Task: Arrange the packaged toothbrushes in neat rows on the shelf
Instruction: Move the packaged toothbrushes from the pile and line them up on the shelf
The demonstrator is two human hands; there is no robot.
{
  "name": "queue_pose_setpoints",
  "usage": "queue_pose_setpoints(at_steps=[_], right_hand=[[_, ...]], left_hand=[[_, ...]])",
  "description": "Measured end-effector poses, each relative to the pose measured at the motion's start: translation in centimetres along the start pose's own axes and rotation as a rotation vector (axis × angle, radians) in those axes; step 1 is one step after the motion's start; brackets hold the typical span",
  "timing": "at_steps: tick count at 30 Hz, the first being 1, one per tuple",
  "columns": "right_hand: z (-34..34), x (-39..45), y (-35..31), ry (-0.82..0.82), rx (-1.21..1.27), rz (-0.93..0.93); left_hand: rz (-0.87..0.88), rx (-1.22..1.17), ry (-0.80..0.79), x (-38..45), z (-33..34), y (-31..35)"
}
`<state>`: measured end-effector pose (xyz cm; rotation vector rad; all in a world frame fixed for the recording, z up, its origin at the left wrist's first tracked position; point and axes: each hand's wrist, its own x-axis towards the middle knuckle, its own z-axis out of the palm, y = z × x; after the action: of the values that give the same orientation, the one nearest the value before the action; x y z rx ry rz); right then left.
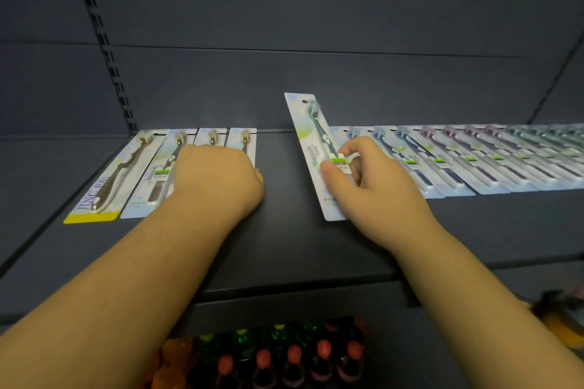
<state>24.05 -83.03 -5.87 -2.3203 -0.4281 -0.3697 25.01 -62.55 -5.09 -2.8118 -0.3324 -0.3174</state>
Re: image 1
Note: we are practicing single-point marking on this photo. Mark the orange plastic packet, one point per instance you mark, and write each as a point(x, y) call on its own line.
point(171, 363)

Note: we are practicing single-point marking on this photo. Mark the dark grey metal shelf board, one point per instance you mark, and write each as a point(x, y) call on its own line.
point(292, 238)

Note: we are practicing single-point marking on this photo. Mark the cluster of dark capped bottles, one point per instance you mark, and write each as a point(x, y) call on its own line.
point(292, 356)

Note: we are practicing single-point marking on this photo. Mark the person's right thumb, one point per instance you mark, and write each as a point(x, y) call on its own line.
point(331, 181)

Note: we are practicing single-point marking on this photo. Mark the gold-head toothbrush packet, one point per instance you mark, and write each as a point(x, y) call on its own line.
point(211, 135)
point(238, 138)

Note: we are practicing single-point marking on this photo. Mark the person's right hand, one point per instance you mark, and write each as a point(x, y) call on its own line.
point(383, 192)

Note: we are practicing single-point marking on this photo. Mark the person's left hand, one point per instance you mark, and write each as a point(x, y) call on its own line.
point(214, 179)

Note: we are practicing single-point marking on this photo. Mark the person's right forearm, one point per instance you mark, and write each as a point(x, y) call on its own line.
point(474, 311)

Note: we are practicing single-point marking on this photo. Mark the person's left forearm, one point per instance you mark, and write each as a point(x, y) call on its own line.
point(114, 293)

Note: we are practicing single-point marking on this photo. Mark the green toothbrush blister packet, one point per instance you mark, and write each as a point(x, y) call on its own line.
point(308, 142)

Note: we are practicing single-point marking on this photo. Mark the slotted grey shelf upright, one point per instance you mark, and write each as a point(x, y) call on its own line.
point(105, 42)
point(554, 83)

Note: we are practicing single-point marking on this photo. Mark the brown toothbrush packet green label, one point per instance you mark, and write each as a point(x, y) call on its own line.
point(145, 195)

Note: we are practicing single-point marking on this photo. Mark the person's left thumb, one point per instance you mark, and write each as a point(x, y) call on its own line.
point(258, 186)

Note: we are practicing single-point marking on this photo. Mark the row of toothbrush packets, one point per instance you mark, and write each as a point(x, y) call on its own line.
point(456, 160)

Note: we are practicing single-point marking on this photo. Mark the yellow and black item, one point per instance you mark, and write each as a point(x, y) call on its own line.
point(563, 318)

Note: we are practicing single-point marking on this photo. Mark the brown toothbrush packet yellow edge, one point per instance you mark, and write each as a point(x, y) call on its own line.
point(107, 188)

